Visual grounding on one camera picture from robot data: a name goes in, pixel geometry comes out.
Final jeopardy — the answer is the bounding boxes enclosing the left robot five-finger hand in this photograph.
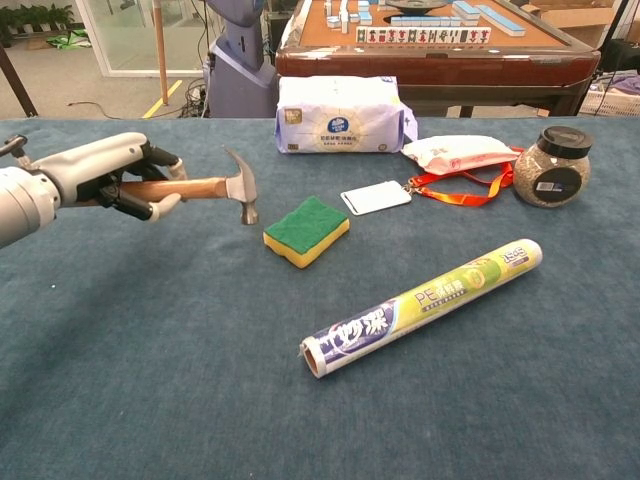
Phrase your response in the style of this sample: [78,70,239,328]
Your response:
[29,131,189,223]

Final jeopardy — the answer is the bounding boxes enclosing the wooden handle claw hammer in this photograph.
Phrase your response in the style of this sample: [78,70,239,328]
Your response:
[74,147,260,226]

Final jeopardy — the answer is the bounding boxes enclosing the green and yellow sponge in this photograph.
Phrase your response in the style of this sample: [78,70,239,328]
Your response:
[262,195,351,270]

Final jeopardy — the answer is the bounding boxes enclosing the black slanted stand leg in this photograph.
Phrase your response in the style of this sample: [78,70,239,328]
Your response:
[0,44,39,119]

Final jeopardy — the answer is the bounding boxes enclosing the white framed glass partition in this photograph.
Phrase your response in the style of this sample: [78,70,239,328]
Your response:
[74,0,211,79]

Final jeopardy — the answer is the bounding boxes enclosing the green bag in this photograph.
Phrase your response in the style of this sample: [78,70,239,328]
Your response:
[47,28,94,51]

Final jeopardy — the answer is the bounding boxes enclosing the wooden pole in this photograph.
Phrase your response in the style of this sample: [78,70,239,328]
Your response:
[152,0,170,106]

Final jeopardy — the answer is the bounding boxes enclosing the potted green plants row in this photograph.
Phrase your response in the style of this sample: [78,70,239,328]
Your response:
[0,3,76,36]

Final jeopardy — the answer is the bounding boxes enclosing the blue felt table mat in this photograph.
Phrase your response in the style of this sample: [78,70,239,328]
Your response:
[0,117,640,480]

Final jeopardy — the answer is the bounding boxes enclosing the large white tissue pack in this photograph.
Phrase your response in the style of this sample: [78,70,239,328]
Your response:
[273,75,418,155]

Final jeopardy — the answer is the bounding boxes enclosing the white badge card holder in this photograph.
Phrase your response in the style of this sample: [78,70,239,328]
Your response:
[340,180,413,217]

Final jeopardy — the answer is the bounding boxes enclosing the scattered blue mahjong tiles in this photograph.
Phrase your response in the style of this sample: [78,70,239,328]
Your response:
[323,0,374,32]

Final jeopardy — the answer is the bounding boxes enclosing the upright mahjong tile row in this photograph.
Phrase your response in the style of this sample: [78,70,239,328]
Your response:
[355,25,492,45]

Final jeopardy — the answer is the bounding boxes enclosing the dark mahjong dice tray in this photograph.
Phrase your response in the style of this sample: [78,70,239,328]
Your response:
[383,0,451,12]

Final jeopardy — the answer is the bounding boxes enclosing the cling film roll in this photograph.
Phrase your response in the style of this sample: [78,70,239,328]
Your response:
[299,238,544,380]

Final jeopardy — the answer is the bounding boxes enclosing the small white pink wipes pack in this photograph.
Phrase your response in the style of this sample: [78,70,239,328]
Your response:
[400,134,521,176]

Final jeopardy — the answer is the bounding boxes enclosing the brown mahjong table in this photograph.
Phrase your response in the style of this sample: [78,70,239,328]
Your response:
[274,0,601,119]

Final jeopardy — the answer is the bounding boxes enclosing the glass jar with black lid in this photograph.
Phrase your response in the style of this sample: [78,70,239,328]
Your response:
[513,125,595,209]

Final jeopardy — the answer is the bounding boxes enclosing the white plastic basket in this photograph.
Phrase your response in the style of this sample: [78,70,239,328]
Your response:
[579,69,640,117]

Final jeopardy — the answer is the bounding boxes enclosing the purple cloth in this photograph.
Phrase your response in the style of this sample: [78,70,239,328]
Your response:
[607,73,640,96]

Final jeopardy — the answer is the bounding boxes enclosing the black tripod stand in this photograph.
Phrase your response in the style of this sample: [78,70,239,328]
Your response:
[597,0,630,51]

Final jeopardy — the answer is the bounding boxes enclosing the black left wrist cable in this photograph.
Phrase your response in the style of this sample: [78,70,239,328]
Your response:
[0,134,29,169]

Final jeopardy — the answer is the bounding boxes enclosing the black floor cable tangle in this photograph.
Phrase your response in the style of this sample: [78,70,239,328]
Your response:
[177,77,211,119]

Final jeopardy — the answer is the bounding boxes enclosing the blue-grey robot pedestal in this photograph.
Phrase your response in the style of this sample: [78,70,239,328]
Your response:
[203,0,279,119]

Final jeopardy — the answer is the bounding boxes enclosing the orange lanyard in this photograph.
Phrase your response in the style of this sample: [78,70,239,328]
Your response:
[405,146,525,208]

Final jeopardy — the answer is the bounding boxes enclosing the low blue mahjong tile wall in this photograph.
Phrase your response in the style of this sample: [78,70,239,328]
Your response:
[389,15,464,28]

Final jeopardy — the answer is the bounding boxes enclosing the short blue mahjong tile wall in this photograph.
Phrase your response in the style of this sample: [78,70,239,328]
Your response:
[452,0,482,22]

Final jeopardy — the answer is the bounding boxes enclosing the long blue mahjong tile wall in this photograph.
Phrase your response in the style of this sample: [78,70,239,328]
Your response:
[477,4,527,37]

